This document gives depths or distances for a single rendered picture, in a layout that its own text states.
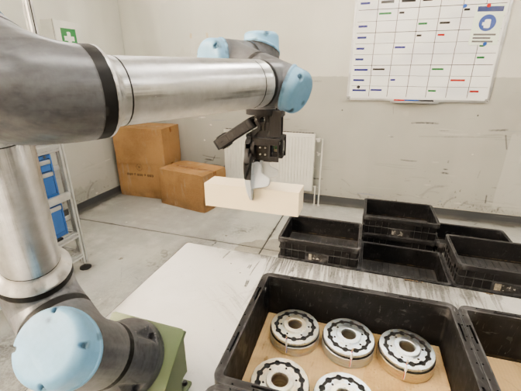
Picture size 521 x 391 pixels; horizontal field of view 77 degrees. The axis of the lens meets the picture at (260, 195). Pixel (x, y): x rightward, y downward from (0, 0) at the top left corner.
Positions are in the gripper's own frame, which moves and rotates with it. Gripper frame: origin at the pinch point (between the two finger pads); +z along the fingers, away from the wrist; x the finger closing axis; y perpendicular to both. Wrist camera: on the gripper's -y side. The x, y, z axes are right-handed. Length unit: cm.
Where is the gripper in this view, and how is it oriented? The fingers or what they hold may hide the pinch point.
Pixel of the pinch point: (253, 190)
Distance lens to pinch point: 81.2
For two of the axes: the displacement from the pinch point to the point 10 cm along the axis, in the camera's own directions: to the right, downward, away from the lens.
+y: 9.5, 1.1, -2.9
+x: 3.1, -3.4, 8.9
